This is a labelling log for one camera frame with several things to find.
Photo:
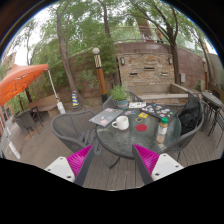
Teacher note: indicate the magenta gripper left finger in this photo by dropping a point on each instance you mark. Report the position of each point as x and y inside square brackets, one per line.
[73, 168]

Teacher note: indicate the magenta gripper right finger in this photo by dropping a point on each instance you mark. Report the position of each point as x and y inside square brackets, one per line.
[153, 166]

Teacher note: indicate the grey wicker chair left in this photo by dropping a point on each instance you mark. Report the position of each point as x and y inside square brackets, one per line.
[76, 130]

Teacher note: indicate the round glass patio table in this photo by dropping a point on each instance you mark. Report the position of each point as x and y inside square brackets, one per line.
[120, 142]

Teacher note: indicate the red round coaster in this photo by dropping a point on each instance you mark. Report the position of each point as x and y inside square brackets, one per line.
[141, 127]

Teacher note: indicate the bottle with green cap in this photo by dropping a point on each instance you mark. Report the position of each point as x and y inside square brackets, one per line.
[162, 129]

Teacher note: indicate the yellow sticky note pad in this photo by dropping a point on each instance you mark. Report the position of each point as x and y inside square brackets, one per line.
[143, 115]

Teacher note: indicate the white ceramic mug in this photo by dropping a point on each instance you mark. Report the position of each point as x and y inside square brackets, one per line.
[121, 123]

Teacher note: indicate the black laptop with stickers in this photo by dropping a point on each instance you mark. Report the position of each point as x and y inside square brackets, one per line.
[159, 111]

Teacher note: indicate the small card on table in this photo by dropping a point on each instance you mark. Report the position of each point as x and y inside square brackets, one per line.
[130, 112]

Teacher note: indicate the grey laptop with stickers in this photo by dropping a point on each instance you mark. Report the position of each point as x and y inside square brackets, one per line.
[105, 117]

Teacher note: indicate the black backpack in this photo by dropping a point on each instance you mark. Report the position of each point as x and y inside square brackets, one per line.
[190, 115]

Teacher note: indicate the white paper sheet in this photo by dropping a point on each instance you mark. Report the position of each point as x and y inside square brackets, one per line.
[137, 105]

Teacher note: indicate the dark wicker chair background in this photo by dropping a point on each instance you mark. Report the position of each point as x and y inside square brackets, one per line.
[27, 118]

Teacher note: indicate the grey wicker chair right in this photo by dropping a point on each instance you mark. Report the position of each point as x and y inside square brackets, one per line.
[184, 140]

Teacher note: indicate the blue yellow striped cone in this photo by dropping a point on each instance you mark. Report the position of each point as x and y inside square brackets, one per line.
[75, 101]

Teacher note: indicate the potted green plant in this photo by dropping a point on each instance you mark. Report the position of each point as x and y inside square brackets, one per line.
[120, 96]

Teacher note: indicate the dark side table right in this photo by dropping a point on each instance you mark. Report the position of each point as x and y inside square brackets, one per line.
[216, 109]

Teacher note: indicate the orange canopy tent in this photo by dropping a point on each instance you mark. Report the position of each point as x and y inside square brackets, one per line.
[18, 79]

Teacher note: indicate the wooden lamp post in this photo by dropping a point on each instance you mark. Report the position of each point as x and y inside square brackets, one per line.
[100, 74]

